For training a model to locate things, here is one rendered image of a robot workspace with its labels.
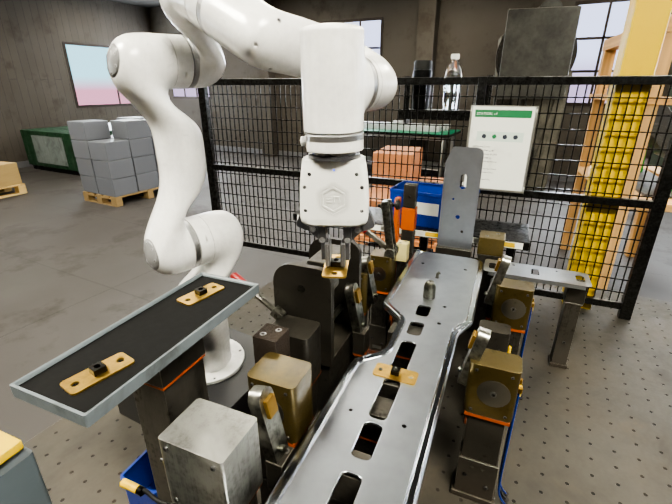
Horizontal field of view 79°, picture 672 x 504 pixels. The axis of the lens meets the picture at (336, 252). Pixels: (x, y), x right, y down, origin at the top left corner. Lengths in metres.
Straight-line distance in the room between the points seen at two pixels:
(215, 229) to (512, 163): 1.12
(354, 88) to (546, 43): 6.09
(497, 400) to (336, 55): 0.65
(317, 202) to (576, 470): 0.89
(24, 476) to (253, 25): 0.62
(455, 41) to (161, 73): 7.48
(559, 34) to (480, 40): 1.81
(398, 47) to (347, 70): 7.93
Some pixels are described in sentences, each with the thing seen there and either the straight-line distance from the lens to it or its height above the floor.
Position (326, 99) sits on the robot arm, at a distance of 0.55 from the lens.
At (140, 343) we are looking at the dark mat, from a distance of 0.69.
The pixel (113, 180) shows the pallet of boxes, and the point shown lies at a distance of 6.21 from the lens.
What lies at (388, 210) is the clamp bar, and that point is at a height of 1.19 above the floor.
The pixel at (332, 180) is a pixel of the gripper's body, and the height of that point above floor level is 1.40.
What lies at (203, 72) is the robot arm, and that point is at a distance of 0.94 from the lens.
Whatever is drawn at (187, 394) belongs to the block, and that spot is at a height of 1.04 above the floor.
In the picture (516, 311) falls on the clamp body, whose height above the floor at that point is 0.98.
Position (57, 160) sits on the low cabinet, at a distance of 9.25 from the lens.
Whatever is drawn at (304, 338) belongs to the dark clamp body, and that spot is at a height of 1.08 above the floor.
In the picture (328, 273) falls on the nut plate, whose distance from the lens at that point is 0.63.
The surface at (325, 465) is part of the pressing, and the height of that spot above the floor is 1.00.
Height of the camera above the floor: 1.52
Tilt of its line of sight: 22 degrees down
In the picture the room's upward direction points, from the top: straight up
